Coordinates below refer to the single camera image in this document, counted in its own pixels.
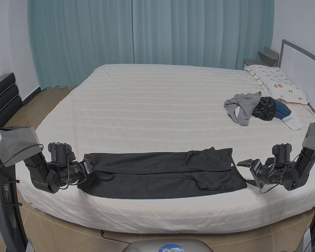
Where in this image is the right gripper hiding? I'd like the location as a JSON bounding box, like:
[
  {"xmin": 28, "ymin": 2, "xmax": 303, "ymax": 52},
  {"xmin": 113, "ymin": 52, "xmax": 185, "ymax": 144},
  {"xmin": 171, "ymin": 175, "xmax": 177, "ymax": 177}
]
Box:
[{"xmin": 237, "ymin": 159, "xmax": 269, "ymax": 189}]

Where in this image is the black cable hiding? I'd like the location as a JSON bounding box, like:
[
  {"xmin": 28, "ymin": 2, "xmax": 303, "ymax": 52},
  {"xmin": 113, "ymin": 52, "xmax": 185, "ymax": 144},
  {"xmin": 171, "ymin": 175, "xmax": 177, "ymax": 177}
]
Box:
[{"xmin": 101, "ymin": 230, "xmax": 132, "ymax": 243}]

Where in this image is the grey bedside table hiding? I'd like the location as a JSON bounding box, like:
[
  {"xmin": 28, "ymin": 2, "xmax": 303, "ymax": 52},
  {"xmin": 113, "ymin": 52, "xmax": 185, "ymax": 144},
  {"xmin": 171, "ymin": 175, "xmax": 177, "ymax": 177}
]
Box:
[{"xmin": 244, "ymin": 46, "xmax": 279, "ymax": 68}]

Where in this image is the black T-shirt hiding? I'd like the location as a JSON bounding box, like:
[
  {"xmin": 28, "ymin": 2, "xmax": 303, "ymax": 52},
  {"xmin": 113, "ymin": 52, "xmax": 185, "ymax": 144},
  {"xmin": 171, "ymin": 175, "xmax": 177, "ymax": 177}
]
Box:
[{"xmin": 77, "ymin": 147, "xmax": 247, "ymax": 199}]

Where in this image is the bed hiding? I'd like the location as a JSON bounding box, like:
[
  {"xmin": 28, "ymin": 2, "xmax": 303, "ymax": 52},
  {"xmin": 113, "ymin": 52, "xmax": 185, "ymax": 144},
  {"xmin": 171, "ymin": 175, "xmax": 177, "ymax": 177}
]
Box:
[{"xmin": 16, "ymin": 39, "xmax": 315, "ymax": 233}]

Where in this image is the black shiny garment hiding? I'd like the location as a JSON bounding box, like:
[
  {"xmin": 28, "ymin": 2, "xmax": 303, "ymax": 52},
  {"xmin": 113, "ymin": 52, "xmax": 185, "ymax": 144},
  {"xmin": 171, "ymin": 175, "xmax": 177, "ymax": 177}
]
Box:
[{"xmin": 252, "ymin": 97, "xmax": 276, "ymax": 121}]

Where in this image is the grey garment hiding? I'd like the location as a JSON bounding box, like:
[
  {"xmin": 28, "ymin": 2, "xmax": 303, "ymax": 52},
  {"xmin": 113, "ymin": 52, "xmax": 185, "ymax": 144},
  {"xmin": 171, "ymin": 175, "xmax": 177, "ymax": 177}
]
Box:
[{"xmin": 224, "ymin": 91, "xmax": 262, "ymax": 126}]

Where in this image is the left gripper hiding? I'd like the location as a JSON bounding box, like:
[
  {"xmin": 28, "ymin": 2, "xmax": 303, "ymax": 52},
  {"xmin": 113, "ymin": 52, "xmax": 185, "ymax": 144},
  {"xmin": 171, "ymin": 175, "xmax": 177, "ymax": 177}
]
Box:
[{"xmin": 73, "ymin": 160, "xmax": 93, "ymax": 179}]

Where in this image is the blue-green curtain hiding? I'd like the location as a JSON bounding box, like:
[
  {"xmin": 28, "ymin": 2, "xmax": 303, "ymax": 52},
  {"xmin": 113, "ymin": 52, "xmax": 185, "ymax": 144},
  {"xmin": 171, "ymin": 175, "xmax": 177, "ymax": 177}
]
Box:
[
  {"xmin": 132, "ymin": 0, "xmax": 275, "ymax": 70},
  {"xmin": 28, "ymin": 0, "xmax": 135, "ymax": 91}
]

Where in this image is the dark blue garment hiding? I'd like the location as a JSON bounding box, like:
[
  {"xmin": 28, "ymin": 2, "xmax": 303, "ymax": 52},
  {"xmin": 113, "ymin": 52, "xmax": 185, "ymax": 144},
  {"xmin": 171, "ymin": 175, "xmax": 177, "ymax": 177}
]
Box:
[{"xmin": 273, "ymin": 100, "xmax": 292, "ymax": 120}]

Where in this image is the white printed pillow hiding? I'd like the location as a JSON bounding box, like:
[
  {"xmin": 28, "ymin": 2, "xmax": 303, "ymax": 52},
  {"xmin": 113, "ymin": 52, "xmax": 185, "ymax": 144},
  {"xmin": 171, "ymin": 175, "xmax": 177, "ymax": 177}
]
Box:
[{"xmin": 244, "ymin": 65, "xmax": 310, "ymax": 105}]

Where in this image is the white garment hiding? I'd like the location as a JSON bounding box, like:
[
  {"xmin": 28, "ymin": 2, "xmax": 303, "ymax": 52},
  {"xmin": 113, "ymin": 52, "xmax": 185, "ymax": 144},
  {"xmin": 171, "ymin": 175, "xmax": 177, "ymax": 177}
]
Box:
[{"xmin": 281, "ymin": 112, "xmax": 302, "ymax": 131}]

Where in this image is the black chest of drawers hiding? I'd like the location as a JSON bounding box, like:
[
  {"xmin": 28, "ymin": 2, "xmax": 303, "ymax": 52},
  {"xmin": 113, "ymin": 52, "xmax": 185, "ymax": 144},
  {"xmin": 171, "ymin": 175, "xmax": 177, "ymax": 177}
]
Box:
[{"xmin": 0, "ymin": 72, "xmax": 23, "ymax": 127}]

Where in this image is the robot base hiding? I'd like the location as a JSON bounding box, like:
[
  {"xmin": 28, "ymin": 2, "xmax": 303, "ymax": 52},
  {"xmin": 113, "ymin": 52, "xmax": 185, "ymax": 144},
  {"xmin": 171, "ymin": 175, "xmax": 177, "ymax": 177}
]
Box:
[{"xmin": 125, "ymin": 239, "xmax": 209, "ymax": 252}]

